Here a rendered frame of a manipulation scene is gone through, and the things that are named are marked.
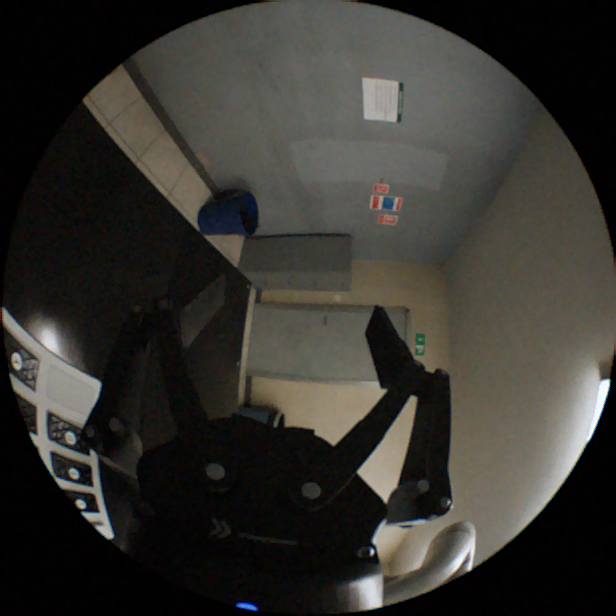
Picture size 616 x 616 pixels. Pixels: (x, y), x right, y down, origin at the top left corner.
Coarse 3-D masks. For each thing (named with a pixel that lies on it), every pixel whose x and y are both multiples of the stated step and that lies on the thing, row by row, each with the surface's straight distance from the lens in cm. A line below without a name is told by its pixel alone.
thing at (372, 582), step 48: (240, 432) 8; (288, 432) 8; (144, 480) 8; (192, 480) 7; (240, 480) 7; (288, 480) 7; (144, 528) 6; (192, 528) 7; (240, 528) 7; (288, 528) 7; (336, 528) 7; (192, 576) 5; (240, 576) 4; (288, 576) 5; (336, 576) 5
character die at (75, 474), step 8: (56, 456) 44; (56, 464) 45; (64, 464) 45; (72, 464) 45; (80, 464) 46; (56, 472) 46; (64, 472) 47; (72, 472) 46; (80, 472) 47; (88, 472) 47; (64, 480) 47; (72, 480) 47; (80, 480) 48; (88, 480) 48
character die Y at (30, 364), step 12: (12, 336) 38; (12, 348) 38; (24, 348) 39; (12, 360) 38; (24, 360) 38; (36, 360) 38; (12, 372) 39; (24, 372) 39; (36, 372) 38; (24, 384) 39; (36, 384) 39
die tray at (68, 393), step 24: (24, 336) 39; (48, 360) 39; (48, 384) 40; (72, 384) 41; (96, 384) 43; (48, 408) 42; (72, 408) 42; (48, 456) 45; (72, 456) 46; (96, 456) 48; (96, 480) 50
